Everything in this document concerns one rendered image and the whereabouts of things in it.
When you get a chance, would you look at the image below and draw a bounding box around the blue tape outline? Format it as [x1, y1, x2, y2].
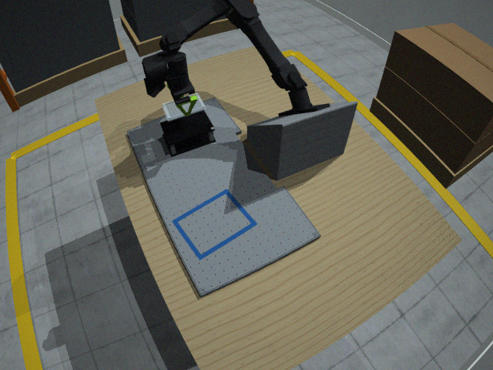
[172, 189, 257, 260]

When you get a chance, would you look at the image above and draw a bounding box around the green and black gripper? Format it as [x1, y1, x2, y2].
[171, 70, 197, 116]

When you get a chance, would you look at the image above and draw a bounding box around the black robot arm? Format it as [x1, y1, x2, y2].
[142, 0, 330, 116]

